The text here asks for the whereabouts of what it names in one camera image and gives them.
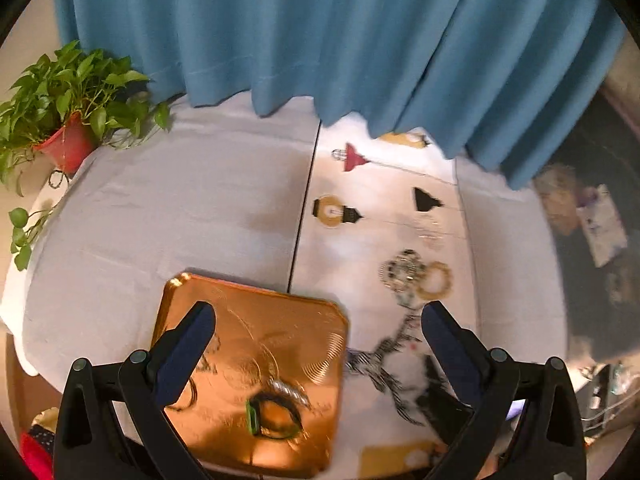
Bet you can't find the red and yellow cloth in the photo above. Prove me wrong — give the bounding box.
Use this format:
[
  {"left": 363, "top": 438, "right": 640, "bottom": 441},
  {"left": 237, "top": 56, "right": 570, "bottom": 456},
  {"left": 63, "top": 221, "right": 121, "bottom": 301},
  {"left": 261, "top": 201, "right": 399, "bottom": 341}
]
[{"left": 20, "top": 410, "right": 61, "bottom": 480}]

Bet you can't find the orange metal tray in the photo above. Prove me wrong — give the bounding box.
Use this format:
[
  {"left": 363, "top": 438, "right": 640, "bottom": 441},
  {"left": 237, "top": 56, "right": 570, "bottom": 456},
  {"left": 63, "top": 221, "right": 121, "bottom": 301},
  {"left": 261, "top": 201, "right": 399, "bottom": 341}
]
[{"left": 150, "top": 272, "right": 349, "bottom": 480}]

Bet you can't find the white printed paper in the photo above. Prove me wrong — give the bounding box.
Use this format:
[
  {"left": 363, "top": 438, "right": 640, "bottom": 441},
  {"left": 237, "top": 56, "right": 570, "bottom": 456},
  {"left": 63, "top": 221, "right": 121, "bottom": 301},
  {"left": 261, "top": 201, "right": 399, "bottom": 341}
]
[{"left": 575, "top": 185, "right": 628, "bottom": 267}]

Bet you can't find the dark sofa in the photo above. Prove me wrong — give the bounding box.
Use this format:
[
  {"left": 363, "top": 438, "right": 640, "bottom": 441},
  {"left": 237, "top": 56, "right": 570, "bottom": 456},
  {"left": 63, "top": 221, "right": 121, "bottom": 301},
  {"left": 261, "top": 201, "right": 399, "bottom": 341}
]
[{"left": 532, "top": 85, "right": 640, "bottom": 361}]

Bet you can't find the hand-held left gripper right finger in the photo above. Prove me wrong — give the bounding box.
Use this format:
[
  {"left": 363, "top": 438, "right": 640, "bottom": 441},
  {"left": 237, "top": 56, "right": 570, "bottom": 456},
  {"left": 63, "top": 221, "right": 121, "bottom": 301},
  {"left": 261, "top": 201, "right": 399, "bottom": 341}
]
[{"left": 422, "top": 301, "right": 586, "bottom": 480}]

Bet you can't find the beaded bracelet cluster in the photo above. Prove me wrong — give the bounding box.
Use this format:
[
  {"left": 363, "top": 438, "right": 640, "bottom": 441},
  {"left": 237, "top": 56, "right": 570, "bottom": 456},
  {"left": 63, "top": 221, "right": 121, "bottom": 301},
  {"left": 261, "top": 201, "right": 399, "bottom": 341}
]
[{"left": 378, "top": 249, "right": 431, "bottom": 308}]

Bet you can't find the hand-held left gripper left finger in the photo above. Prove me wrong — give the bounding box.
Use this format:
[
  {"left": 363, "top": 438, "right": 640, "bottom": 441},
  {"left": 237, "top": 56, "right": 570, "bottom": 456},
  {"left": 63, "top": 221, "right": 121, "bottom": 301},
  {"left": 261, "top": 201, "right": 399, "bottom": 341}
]
[{"left": 52, "top": 301, "right": 217, "bottom": 480}]

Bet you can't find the gold bangle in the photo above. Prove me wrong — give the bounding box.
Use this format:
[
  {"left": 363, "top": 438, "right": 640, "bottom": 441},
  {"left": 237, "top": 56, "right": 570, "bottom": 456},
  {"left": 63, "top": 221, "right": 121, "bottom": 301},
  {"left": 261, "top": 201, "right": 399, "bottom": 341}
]
[{"left": 416, "top": 261, "right": 453, "bottom": 298}]

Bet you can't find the blue curtain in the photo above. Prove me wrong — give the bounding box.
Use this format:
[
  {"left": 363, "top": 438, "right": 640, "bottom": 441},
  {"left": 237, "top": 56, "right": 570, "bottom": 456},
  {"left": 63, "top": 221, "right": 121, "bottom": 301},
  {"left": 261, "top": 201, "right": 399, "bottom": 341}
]
[{"left": 52, "top": 0, "right": 628, "bottom": 191}]

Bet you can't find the clear crystal bracelet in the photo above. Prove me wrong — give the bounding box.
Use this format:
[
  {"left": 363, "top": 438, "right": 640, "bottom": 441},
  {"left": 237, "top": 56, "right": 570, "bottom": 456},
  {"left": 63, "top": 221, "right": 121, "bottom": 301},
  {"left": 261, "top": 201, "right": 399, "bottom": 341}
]
[{"left": 267, "top": 377, "right": 313, "bottom": 411}]

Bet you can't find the green plant in red pot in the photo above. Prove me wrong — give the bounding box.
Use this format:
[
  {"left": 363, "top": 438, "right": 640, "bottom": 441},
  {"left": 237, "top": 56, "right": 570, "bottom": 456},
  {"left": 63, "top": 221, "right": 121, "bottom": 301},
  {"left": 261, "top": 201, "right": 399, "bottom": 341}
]
[{"left": 0, "top": 40, "right": 173, "bottom": 271}]

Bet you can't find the small clear bead bracelet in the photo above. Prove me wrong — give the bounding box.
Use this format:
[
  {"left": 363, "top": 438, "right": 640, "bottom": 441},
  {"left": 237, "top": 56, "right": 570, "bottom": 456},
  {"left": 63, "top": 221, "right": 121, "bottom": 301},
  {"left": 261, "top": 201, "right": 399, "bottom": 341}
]
[{"left": 412, "top": 215, "right": 448, "bottom": 248}]

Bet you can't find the printed white tablecloth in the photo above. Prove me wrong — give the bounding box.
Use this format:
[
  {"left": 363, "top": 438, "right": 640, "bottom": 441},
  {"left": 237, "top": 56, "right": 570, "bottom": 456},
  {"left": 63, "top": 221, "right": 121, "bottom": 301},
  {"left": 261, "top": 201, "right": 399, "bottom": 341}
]
[{"left": 0, "top": 92, "right": 568, "bottom": 480}]

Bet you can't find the brown wooden bangle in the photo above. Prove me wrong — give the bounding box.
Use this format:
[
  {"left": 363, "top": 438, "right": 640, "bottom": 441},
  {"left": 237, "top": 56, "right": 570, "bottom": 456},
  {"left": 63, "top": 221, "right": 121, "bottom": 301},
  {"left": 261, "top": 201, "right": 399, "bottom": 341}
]
[{"left": 165, "top": 377, "right": 199, "bottom": 411}]

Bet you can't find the green and black watch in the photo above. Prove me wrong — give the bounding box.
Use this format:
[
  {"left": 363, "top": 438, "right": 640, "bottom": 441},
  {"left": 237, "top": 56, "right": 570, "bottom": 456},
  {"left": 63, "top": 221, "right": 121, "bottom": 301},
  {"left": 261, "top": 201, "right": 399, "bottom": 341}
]
[{"left": 245, "top": 394, "right": 304, "bottom": 442}]

